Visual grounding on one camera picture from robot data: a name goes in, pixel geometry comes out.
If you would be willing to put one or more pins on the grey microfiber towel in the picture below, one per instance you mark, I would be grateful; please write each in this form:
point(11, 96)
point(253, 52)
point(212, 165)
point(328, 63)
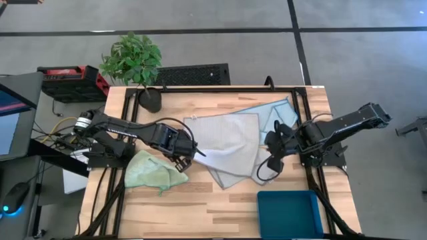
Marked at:
point(227, 143)
point(230, 181)

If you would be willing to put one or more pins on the black aluminium table frame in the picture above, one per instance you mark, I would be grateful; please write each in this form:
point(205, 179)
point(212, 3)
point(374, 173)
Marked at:
point(217, 89)

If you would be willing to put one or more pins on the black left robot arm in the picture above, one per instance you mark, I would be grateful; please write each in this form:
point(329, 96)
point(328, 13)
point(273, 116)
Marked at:
point(123, 128)

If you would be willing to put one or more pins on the white box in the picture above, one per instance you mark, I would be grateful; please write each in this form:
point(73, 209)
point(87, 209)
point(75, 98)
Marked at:
point(75, 181)

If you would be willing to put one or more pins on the blue microfiber towel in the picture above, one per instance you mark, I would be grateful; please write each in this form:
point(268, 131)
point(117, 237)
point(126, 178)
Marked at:
point(283, 113)

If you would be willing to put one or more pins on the black computer mouse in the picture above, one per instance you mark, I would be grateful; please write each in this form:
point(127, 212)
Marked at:
point(16, 196)

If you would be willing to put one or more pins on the red and black toolbox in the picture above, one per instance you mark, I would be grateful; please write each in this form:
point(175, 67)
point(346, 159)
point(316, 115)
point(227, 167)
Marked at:
point(73, 86)

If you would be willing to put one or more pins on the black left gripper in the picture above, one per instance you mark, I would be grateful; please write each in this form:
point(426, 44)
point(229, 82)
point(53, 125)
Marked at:
point(177, 141)

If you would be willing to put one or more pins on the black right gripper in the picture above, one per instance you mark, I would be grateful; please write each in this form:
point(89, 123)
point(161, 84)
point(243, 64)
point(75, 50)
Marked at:
point(280, 143)

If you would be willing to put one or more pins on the desk computer monitor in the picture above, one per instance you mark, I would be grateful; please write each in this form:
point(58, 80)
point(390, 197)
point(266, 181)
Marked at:
point(13, 130)

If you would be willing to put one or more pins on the grey metal stand leg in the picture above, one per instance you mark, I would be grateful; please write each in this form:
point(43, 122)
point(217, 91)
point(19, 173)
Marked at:
point(413, 128)

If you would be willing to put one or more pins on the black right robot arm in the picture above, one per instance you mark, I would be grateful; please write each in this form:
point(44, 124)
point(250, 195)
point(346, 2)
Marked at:
point(350, 121)

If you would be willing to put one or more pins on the green microfiber towel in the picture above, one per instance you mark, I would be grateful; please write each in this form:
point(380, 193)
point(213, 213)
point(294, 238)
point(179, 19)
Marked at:
point(150, 173)

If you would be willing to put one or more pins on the dark side desk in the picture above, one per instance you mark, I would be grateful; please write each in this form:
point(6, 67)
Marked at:
point(31, 230)

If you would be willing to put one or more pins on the teal plastic bin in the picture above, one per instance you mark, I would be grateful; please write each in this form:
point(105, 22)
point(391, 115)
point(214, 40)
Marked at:
point(288, 215)

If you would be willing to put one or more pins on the green potted plant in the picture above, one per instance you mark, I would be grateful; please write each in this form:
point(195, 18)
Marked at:
point(133, 60)

